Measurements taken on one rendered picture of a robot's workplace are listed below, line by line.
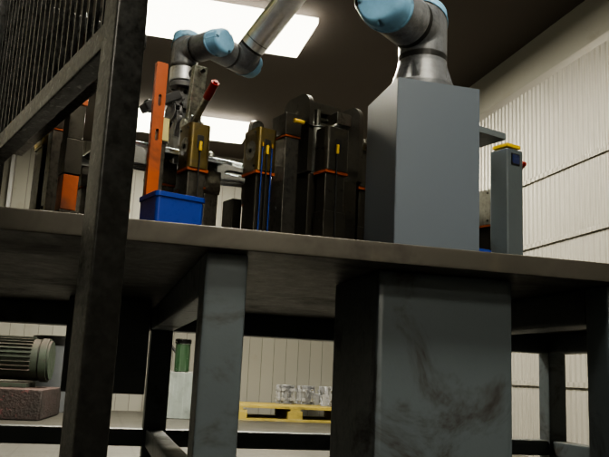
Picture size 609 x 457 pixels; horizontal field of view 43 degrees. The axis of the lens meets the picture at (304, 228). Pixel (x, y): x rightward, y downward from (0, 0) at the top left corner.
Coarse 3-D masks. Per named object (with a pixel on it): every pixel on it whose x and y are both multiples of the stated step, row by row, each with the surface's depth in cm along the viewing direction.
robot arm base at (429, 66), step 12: (420, 48) 177; (408, 60) 178; (420, 60) 177; (432, 60) 177; (444, 60) 179; (396, 72) 181; (408, 72) 177; (420, 72) 175; (432, 72) 175; (444, 72) 177
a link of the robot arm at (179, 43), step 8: (176, 32) 213; (184, 32) 212; (192, 32) 213; (176, 40) 212; (184, 40) 211; (176, 48) 212; (184, 48) 210; (176, 56) 211; (184, 56) 211; (176, 64) 211; (184, 64) 210; (192, 64) 212
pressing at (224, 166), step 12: (144, 144) 193; (84, 156) 205; (144, 156) 205; (168, 156) 204; (144, 168) 216; (216, 168) 213; (228, 168) 213; (240, 168) 212; (228, 180) 227; (240, 180) 226
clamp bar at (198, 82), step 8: (192, 72) 197; (200, 72) 196; (192, 80) 197; (200, 80) 197; (192, 88) 196; (200, 88) 197; (192, 96) 196; (200, 96) 197; (192, 104) 196; (192, 112) 196
